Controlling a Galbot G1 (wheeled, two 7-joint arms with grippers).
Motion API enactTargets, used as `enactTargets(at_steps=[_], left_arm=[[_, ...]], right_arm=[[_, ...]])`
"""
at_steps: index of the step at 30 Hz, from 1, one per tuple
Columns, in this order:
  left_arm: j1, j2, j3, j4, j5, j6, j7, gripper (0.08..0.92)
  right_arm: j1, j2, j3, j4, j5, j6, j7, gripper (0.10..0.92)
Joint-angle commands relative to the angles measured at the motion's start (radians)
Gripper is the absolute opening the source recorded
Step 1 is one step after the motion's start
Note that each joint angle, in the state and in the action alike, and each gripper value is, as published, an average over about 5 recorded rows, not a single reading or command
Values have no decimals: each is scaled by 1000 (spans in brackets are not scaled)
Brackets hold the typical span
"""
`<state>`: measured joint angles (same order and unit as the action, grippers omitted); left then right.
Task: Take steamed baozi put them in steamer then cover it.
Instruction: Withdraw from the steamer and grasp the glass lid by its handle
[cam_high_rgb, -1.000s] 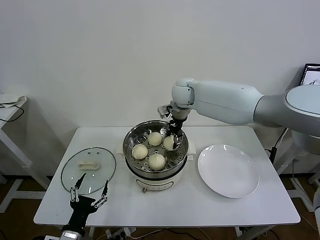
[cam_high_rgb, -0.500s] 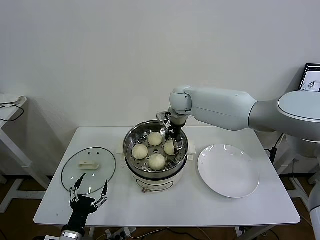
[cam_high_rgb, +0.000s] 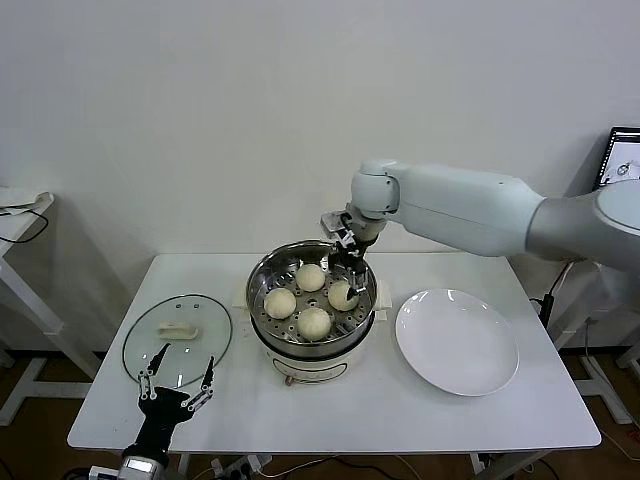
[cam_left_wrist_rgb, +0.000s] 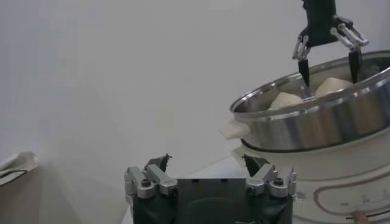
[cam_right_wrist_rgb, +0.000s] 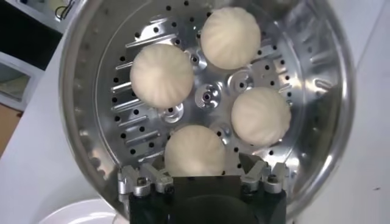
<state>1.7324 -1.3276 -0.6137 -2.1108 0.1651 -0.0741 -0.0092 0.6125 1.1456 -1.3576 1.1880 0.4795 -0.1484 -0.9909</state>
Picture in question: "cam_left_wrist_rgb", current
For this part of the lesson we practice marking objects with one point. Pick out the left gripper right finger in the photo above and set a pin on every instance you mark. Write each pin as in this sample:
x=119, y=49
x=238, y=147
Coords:
x=262, y=176

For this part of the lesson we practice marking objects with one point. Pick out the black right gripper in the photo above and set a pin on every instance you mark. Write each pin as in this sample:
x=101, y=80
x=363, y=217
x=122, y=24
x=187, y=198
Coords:
x=320, y=21

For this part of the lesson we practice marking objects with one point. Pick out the cream electric cooker base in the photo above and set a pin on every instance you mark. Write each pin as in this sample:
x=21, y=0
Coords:
x=335, y=179

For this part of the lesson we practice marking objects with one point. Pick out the white cloth bag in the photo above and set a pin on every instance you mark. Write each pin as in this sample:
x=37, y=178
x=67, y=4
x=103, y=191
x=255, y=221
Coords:
x=21, y=161

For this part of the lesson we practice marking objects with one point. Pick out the stainless steel steamer basket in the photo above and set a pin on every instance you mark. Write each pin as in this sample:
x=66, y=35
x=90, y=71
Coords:
x=320, y=124

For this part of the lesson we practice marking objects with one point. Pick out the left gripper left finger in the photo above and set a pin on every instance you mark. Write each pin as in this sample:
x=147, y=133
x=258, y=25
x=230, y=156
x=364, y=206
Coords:
x=158, y=179

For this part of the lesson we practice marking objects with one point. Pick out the white steamed baozi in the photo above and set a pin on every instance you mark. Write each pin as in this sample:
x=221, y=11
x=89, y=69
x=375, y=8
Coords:
x=285, y=101
x=332, y=86

